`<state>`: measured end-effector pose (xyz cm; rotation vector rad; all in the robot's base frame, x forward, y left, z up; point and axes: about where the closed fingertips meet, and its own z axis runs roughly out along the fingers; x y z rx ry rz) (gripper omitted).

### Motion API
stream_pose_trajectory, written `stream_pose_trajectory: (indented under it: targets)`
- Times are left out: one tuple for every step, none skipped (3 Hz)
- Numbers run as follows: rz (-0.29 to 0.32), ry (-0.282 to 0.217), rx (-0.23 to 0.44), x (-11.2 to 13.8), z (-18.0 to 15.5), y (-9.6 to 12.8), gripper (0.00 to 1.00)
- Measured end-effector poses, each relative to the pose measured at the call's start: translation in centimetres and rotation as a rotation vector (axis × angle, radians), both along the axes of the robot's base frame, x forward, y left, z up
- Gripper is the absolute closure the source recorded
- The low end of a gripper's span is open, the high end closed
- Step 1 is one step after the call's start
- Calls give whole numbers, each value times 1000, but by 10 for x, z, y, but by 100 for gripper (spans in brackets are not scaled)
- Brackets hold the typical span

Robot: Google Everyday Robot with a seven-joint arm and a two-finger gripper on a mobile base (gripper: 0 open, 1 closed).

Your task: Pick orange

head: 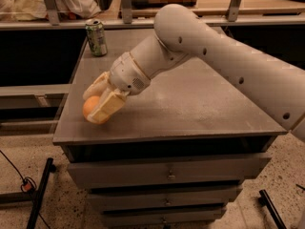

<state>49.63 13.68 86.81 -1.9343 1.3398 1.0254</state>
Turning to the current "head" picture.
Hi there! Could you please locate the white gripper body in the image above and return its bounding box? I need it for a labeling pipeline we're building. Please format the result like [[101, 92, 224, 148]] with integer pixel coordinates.
[[110, 52, 151, 95]]

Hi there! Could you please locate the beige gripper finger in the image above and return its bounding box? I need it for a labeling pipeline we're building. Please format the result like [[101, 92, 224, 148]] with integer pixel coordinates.
[[83, 72, 112, 100], [90, 88, 129, 120]]

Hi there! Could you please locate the orange fruit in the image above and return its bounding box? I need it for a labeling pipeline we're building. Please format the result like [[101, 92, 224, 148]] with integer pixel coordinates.
[[82, 96, 109, 124]]

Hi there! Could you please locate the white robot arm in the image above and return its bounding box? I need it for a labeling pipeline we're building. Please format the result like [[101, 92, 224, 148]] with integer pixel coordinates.
[[83, 4, 305, 140]]

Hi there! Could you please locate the green soda can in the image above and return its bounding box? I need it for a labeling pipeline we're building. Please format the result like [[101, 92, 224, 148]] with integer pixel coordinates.
[[85, 19, 108, 56]]

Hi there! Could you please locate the grey drawer cabinet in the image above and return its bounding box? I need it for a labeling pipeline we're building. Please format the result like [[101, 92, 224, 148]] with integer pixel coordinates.
[[53, 30, 285, 229]]

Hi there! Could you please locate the black left stand leg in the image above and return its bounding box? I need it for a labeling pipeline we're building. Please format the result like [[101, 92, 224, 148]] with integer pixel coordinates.
[[27, 157, 56, 229]]

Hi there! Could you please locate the black stand leg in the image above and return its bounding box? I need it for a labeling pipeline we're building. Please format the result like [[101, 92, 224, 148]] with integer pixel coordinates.
[[258, 190, 287, 229], [27, 157, 56, 229]]

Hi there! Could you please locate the white cloth on shelf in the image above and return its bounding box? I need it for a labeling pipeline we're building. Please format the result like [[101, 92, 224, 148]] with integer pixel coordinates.
[[0, 0, 101, 21]]

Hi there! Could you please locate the black right stand leg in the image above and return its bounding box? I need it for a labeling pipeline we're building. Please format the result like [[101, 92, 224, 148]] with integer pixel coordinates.
[[258, 190, 287, 229]]

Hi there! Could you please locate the grey metal shelf rail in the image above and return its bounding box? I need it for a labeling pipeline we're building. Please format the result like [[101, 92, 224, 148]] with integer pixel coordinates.
[[0, 0, 305, 31]]

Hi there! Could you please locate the black floor cable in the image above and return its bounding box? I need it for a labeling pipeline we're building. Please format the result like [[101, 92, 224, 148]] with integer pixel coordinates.
[[0, 148, 51, 229]]

